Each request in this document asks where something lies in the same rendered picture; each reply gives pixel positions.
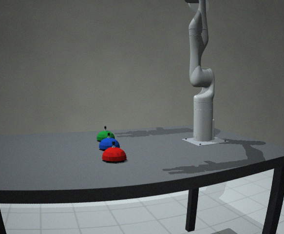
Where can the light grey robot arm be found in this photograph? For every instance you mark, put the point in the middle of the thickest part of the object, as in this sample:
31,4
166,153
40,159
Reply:
203,127

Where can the green dome bell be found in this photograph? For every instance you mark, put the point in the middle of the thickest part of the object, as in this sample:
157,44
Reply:
104,134

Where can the red dome bell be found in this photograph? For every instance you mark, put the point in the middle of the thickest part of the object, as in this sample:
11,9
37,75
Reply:
114,155

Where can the blue dome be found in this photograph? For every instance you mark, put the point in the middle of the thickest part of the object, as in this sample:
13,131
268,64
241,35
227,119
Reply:
107,143

